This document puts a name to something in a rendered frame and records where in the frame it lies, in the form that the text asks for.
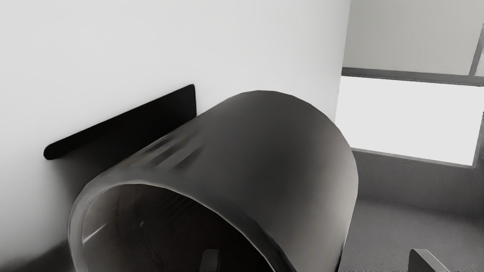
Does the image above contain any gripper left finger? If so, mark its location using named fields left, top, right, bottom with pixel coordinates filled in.
left=200, top=249, right=220, bottom=272

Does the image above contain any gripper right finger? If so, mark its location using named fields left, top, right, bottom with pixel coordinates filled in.
left=409, top=248, right=451, bottom=272

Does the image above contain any dark grey mug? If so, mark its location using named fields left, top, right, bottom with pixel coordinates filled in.
left=68, top=90, right=359, bottom=272

